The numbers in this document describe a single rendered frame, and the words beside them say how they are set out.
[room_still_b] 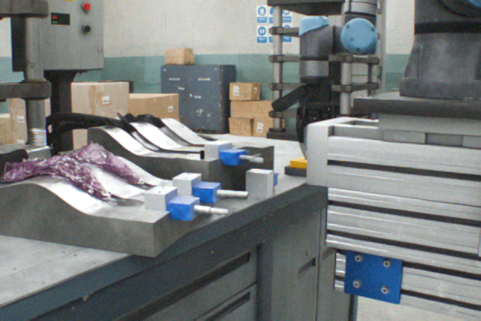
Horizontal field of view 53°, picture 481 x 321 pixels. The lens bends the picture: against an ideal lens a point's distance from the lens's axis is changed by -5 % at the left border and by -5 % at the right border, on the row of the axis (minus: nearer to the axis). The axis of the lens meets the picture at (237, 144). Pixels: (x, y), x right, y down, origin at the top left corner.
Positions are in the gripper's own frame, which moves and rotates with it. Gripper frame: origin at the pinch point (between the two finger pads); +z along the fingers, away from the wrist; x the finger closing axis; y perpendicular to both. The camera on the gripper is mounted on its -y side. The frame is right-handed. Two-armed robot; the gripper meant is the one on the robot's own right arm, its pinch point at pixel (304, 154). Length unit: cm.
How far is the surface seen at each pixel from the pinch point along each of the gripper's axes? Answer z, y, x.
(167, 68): -21, -517, 522
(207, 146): -6.1, -5.6, -34.1
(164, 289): 17, 0, -55
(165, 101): 19, -350, 332
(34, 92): -16, -75, -30
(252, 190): 3.5, 1.8, -28.1
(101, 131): -8, -34, -38
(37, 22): -37, -76, -27
